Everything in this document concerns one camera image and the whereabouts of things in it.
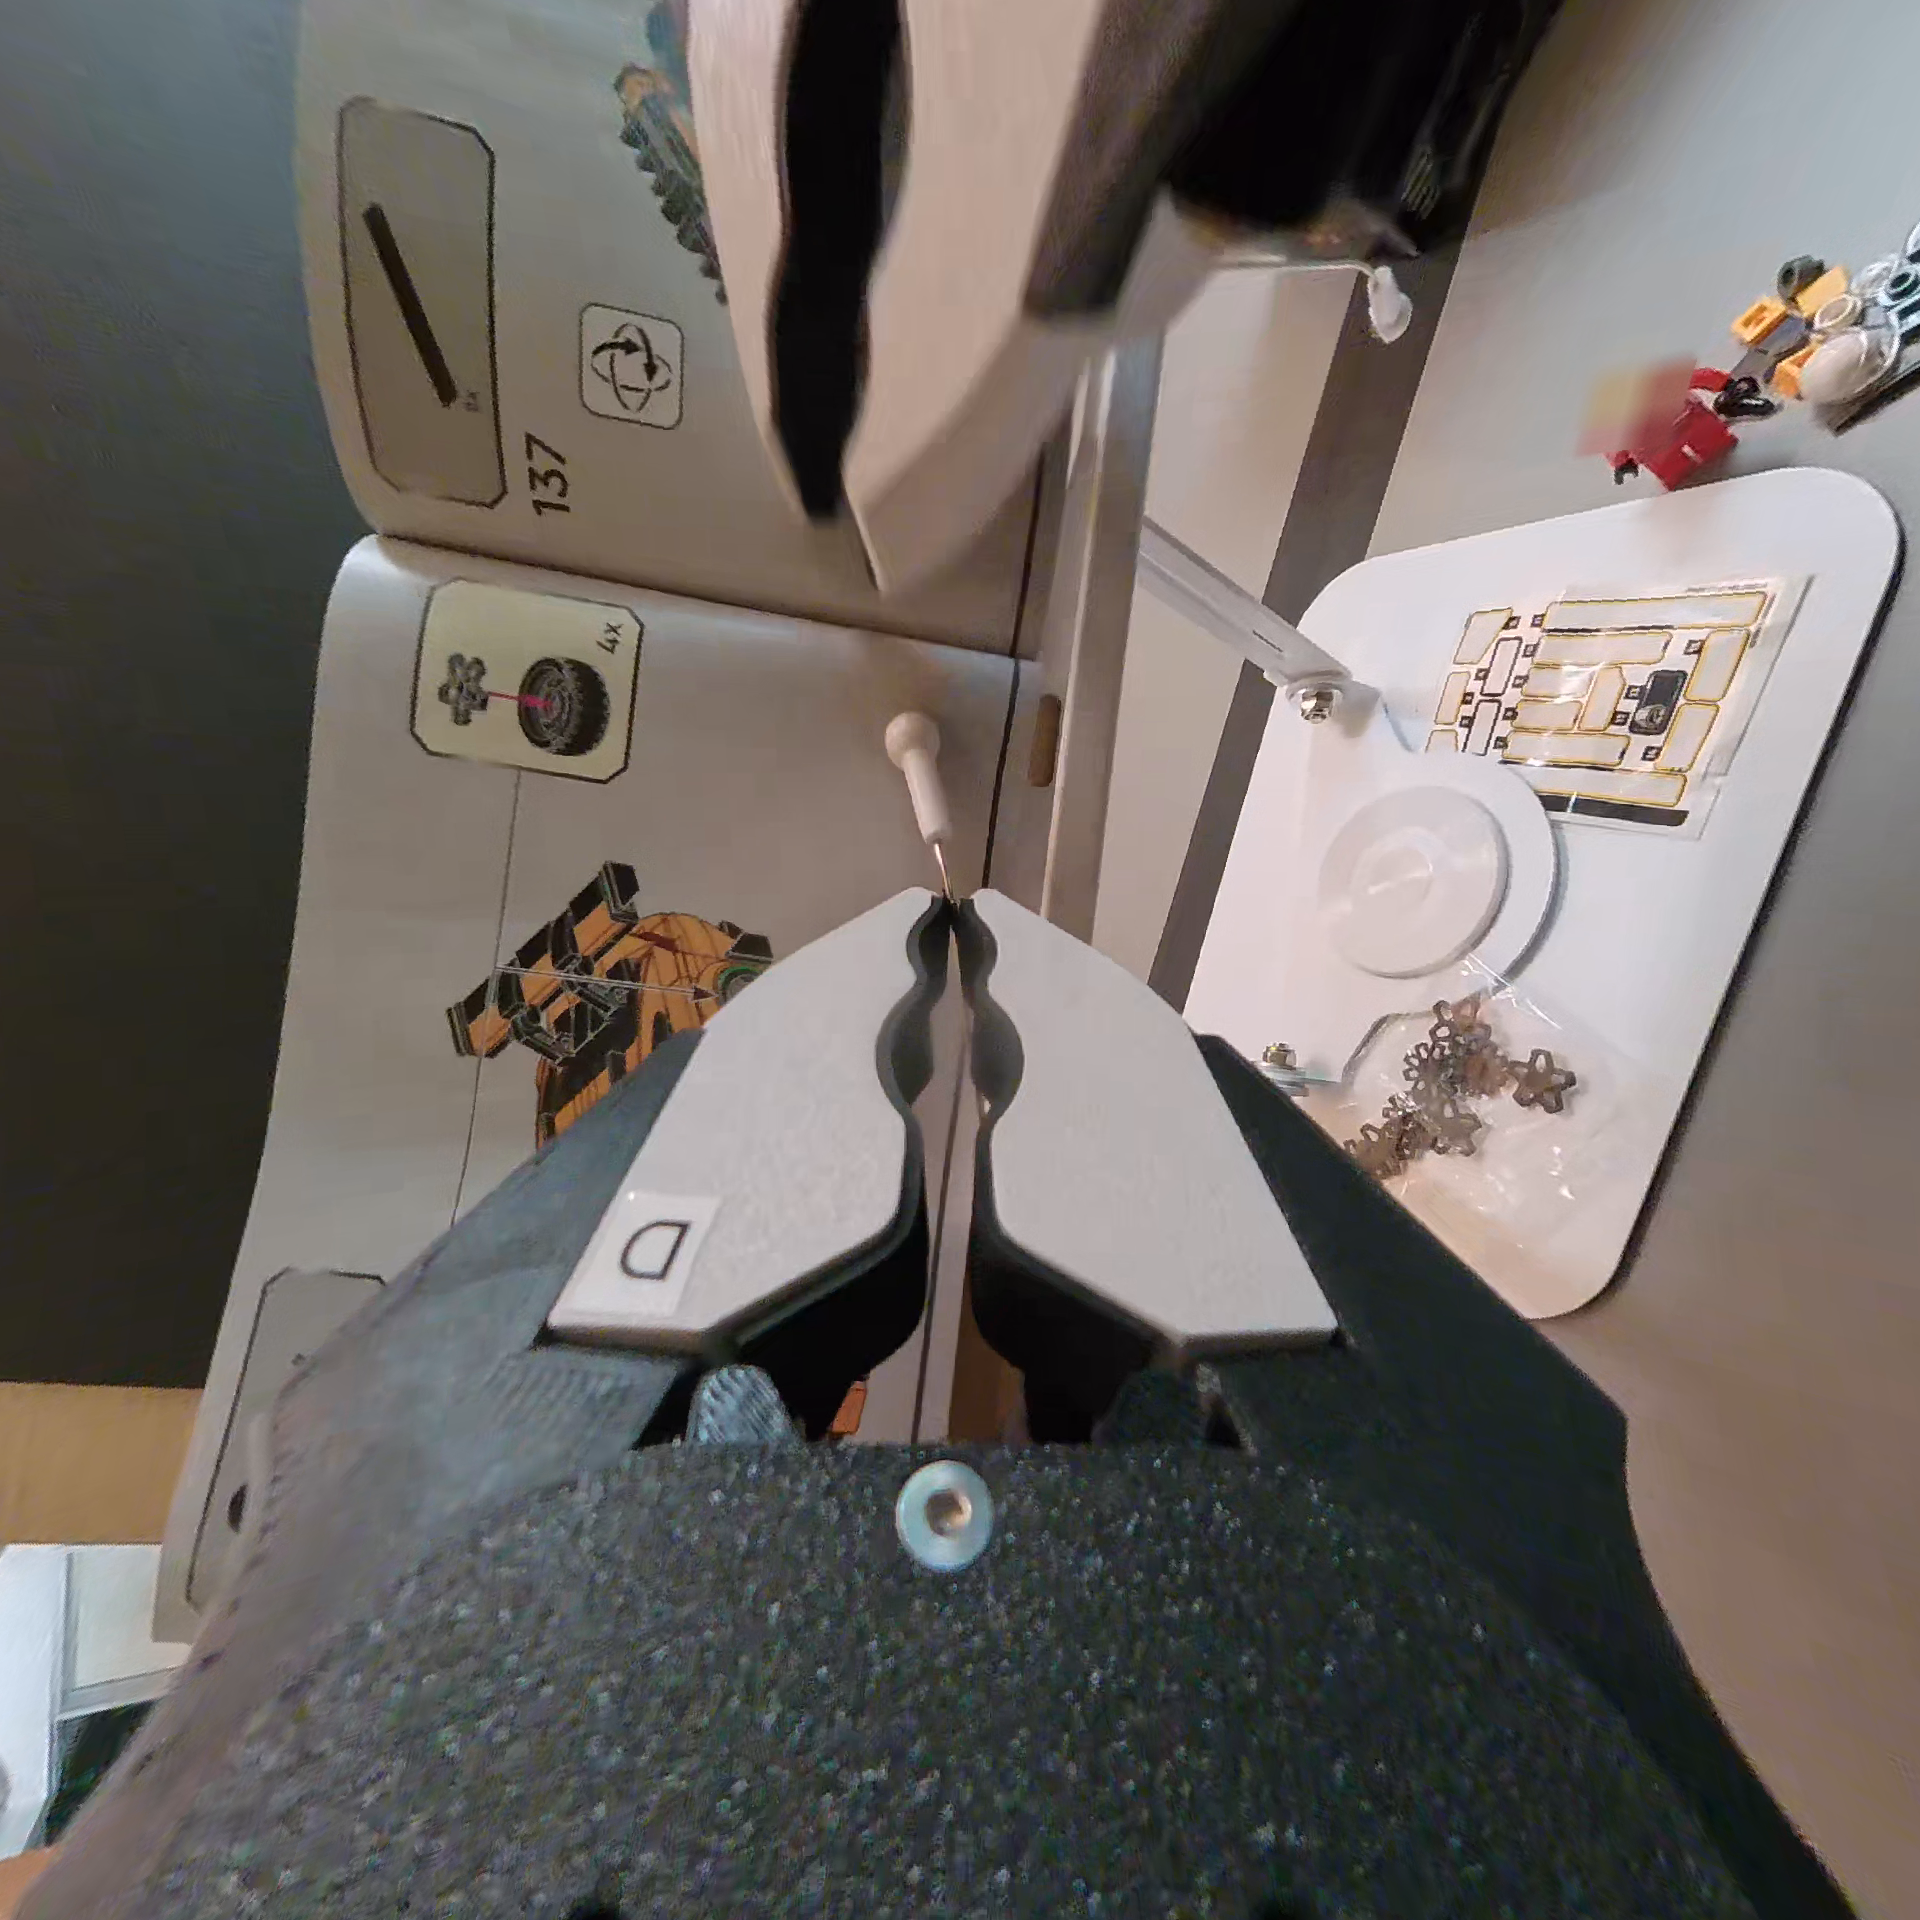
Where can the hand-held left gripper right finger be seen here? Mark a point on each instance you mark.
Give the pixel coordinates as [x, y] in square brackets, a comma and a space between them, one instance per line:
[1140, 1172]

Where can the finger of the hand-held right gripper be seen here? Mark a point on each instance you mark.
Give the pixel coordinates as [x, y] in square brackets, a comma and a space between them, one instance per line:
[975, 301]
[735, 150]

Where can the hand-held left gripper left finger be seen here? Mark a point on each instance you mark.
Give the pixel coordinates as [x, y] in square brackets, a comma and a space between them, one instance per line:
[751, 1142]

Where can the lego instruction booklet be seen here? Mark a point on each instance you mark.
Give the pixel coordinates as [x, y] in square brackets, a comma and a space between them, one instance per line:
[674, 720]

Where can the white book stand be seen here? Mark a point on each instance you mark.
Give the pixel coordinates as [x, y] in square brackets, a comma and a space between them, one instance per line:
[1650, 1049]

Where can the plastic bag of lego parts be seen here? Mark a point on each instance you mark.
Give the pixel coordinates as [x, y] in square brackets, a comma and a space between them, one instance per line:
[1471, 1080]

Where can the red lego minifigure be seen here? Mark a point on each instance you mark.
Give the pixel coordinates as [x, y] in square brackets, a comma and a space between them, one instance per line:
[1687, 429]

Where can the lego sticker sheet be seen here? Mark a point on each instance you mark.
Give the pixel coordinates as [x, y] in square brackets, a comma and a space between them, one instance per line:
[1620, 705]

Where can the small orange lego piece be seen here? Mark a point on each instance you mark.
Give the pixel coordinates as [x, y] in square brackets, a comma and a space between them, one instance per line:
[1763, 316]

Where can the white lego helmet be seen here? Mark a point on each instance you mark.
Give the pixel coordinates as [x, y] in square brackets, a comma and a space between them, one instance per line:
[1845, 365]

